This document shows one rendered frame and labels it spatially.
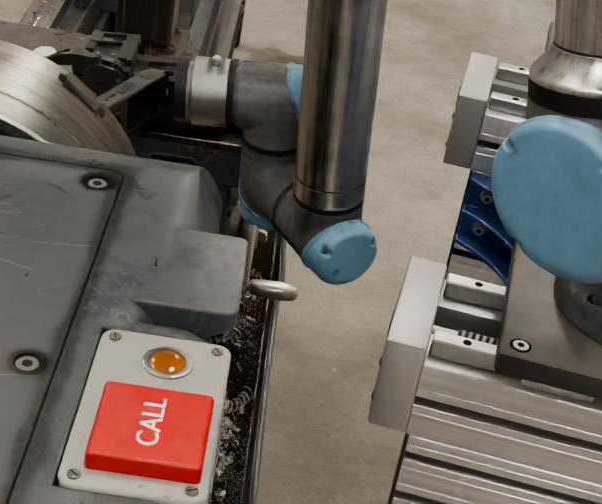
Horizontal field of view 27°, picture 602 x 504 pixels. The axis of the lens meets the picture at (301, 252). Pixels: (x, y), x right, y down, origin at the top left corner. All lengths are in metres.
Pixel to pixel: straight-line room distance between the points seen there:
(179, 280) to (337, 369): 2.02
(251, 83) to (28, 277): 0.61
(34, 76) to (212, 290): 0.36
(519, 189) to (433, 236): 2.53
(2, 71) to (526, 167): 0.47
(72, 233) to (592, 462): 0.47
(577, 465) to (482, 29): 3.76
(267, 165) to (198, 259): 0.58
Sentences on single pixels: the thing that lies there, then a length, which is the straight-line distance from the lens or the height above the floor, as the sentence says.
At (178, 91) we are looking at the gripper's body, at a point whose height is 1.11.
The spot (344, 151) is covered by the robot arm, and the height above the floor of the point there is 1.13.
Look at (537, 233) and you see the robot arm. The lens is 0.83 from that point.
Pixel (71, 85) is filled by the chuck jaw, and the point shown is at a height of 1.21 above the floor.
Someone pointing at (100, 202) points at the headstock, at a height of 1.26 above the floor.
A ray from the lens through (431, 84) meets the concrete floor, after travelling 4.21.
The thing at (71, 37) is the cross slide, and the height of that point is 0.97.
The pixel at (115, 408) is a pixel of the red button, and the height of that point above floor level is 1.27.
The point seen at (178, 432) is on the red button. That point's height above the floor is 1.27.
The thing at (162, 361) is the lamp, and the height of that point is 1.26.
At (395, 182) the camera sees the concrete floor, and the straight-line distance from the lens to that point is 3.57.
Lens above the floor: 1.71
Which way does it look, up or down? 32 degrees down
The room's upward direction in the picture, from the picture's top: 10 degrees clockwise
